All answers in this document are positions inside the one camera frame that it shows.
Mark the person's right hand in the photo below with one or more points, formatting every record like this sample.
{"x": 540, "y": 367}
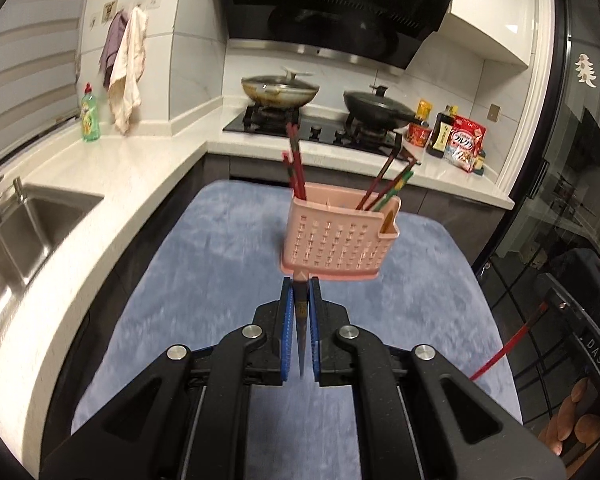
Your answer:
{"x": 590, "y": 427}

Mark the black pan lid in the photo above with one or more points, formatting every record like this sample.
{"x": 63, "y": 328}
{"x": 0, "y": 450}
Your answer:
{"x": 377, "y": 97}

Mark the brown chopstick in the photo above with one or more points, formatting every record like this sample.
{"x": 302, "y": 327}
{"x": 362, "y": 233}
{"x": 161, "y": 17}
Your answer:
{"x": 300, "y": 330}

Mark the black framed glass door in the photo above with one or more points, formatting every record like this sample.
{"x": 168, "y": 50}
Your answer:
{"x": 570, "y": 185}

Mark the black gas stove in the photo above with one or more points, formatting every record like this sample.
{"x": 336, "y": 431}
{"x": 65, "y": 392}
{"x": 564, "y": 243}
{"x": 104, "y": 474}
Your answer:
{"x": 325, "y": 130}

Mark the yellow green sponge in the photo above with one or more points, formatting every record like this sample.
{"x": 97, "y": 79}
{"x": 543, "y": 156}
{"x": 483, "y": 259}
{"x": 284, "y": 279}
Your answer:
{"x": 480, "y": 164}

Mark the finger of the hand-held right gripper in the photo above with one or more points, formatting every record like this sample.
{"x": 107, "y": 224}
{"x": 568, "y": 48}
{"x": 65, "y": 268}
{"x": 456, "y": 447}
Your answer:
{"x": 560, "y": 300}

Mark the glass wok lid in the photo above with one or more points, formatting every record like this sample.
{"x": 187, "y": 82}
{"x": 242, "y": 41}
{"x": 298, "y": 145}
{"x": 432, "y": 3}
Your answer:
{"x": 280, "y": 81}

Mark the black frying pan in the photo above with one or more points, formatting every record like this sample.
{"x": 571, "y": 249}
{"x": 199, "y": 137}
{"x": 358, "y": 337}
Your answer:
{"x": 380, "y": 115}

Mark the white upper cabinet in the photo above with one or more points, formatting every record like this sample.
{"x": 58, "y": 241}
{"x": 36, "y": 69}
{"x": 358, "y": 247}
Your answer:
{"x": 495, "y": 5}

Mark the white tree window sticker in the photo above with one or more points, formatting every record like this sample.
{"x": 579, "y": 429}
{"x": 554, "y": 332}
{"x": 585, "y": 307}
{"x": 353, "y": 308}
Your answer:
{"x": 586, "y": 70}

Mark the blue plush mat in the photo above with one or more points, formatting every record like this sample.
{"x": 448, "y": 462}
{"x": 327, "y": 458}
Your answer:
{"x": 190, "y": 270}

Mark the bright red chopstick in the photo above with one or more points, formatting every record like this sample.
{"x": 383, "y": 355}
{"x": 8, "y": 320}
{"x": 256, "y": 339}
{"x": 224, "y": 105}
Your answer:
{"x": 505, "y": 352}
{"x": 300, "y": 180}

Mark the purple hanging cloth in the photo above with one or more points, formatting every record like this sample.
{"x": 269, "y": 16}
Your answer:
{"x": 111, "y": 45}

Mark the brass wall switch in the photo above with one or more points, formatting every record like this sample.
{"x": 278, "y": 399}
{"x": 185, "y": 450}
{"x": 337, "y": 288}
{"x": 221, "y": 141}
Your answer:
{"x": 494, "y": 112}

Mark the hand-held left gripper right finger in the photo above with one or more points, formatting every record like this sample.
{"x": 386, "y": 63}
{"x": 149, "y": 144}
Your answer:
{"x": 314, "y": 340}

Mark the red white cereal bag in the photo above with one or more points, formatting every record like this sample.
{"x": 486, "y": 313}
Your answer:
{"x": 465, "y": 142}

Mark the purple chopstick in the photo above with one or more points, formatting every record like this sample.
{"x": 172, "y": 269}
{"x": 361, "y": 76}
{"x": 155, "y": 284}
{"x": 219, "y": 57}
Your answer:
{"x": 399, "y": 177}
{"x": 380, "y": 175}

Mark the pink perforated utensil basket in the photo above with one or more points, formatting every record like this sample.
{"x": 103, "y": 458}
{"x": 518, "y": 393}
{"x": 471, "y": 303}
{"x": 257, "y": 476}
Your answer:
{"x": 330, "y": 240}

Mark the cream hanging cloth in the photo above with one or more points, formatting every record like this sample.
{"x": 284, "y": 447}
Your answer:
{"x": 127, "y": 75}

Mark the dark red chopstick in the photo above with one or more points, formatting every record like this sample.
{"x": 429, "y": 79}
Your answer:
{"x": 287, "y": 167}
{"x": 295, "y": 155}

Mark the white window blinds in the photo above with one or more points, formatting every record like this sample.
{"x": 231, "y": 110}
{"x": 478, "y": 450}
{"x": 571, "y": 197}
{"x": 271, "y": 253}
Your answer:
{"x": 30, "y": 50}

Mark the red seasoning jar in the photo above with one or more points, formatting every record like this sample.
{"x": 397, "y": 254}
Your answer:
{"x": 419, "y": 135}

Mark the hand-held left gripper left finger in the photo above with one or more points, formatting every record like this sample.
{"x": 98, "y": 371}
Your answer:
{"x": 288, "y": 330}

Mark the steel wok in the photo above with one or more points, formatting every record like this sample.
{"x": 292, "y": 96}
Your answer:
{"x": 280, "y": 96}

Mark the stainless steel sink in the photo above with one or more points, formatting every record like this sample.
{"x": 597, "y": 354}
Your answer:
{"x": 35, "y": 230}

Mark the yellow seasoning bottle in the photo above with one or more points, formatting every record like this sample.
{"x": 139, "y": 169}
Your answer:
{"x": 424, "y": 110}

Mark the green dish soap bottle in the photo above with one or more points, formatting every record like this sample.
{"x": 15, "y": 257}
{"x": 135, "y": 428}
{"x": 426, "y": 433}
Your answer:
{"x": 90, "y": 120}

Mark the black range hood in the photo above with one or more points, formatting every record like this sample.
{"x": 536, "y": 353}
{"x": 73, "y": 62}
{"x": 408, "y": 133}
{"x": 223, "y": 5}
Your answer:
{"x": 330, "y": 5}

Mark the dark soy sauce bottle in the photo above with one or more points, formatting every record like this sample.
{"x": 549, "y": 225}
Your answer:
{"x": 439, "y": 135}

